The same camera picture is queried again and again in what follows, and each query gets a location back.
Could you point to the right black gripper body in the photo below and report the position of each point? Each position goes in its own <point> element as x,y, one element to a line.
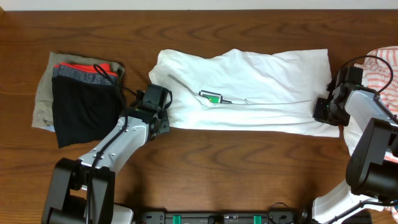
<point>331,113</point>

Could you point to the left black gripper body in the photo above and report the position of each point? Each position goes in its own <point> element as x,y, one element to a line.
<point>163,118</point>

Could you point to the white t-shirt with pixel logo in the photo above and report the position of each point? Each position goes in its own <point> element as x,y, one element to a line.
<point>246,91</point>

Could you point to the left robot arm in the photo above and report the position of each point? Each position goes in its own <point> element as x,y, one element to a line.
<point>82,190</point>

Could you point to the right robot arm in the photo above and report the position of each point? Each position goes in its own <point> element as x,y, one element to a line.
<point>371,180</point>

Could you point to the white garment in pile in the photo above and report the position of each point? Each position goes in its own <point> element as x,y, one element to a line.
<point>352,134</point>

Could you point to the red folded garment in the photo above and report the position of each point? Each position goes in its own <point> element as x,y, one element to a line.
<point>88,68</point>

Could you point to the red white striped garment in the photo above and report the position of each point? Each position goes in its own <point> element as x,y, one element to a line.
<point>376,75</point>

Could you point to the black boxer shorts grey waistband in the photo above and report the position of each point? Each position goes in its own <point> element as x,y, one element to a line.
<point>85,106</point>

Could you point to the khaki folded garment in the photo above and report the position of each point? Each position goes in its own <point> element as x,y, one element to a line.
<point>42,115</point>

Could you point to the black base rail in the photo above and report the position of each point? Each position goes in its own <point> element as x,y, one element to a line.
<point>216,218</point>

